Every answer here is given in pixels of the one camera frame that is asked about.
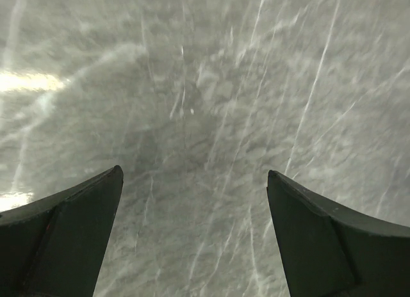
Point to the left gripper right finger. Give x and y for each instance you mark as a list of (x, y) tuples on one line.
[(328, 249)]

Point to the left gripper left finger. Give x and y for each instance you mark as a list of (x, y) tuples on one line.
[(55, 246)]

